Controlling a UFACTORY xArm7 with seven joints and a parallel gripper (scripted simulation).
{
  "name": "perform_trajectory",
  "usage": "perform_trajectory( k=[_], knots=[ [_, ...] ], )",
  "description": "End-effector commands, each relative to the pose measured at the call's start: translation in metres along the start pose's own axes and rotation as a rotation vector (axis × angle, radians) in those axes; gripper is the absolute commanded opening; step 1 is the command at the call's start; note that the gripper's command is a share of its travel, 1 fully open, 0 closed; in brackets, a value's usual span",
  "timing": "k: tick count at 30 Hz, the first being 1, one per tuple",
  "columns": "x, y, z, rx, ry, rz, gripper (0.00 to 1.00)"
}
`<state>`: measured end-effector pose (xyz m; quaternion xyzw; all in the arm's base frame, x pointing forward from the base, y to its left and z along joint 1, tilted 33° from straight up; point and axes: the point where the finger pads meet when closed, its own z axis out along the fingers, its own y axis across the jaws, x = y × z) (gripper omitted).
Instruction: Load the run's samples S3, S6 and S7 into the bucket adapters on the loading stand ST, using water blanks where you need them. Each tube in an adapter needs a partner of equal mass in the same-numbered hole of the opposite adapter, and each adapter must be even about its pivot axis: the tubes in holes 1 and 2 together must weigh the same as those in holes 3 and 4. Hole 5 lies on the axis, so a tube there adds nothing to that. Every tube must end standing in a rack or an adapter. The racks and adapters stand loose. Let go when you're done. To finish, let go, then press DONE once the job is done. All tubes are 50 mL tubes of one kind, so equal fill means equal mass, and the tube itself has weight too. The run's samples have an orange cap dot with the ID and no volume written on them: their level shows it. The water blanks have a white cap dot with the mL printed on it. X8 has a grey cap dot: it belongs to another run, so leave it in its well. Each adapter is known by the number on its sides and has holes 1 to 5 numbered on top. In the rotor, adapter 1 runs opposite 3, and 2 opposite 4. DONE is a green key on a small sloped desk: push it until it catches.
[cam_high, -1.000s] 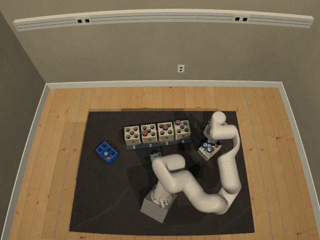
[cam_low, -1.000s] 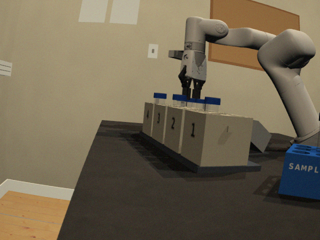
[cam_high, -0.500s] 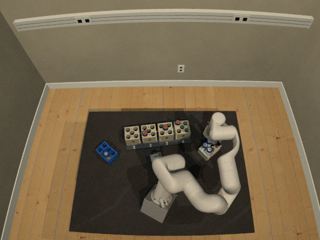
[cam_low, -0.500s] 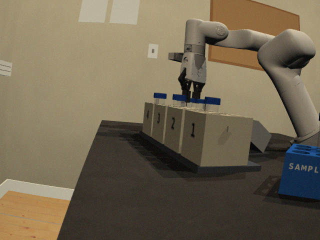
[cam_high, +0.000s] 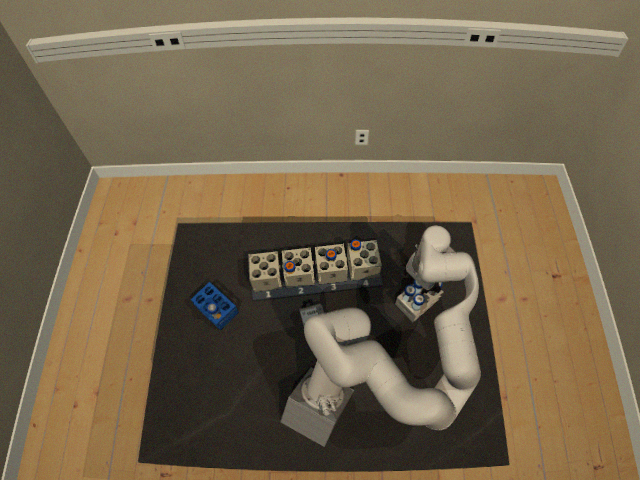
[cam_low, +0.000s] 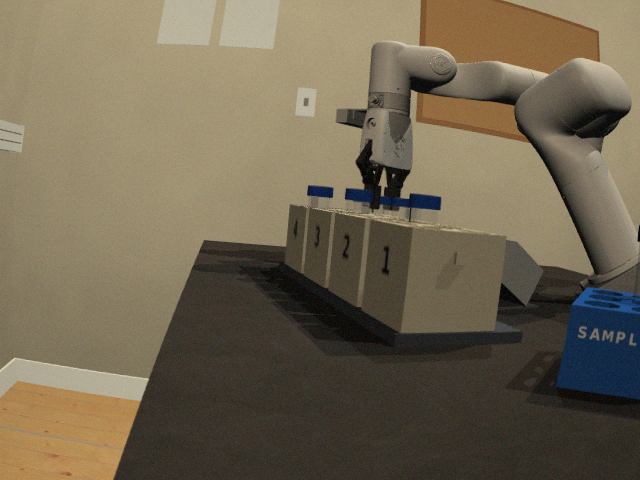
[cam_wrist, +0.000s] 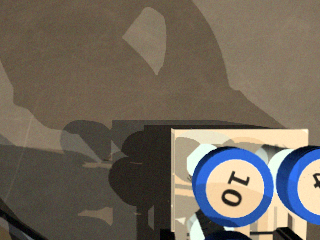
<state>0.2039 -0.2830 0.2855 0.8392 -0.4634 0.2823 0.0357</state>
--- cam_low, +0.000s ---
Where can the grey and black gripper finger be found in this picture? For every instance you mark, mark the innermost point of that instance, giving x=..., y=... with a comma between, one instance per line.
x=370, y=181
x=394, y=186

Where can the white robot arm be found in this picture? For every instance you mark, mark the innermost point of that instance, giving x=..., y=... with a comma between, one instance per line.
x=549, y=114

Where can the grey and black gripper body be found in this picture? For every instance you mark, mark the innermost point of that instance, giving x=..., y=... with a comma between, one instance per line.
x=392, y=139

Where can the blue tube rack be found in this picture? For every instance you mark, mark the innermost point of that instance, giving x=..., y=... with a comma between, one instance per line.
x=602, y=346

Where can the clear conical tube with yellow liquid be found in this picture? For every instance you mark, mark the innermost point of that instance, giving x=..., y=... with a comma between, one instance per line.
x=358, y=200

